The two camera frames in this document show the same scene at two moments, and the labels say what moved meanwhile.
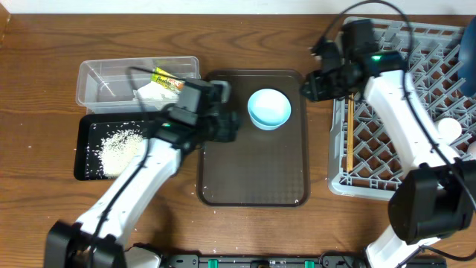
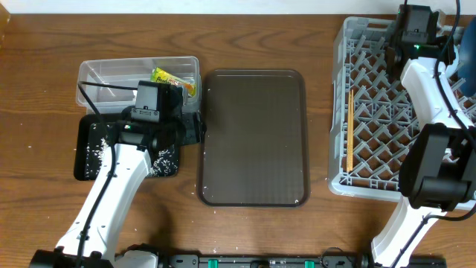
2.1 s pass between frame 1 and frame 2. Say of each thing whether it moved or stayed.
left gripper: moved
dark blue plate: stayed
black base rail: stayed
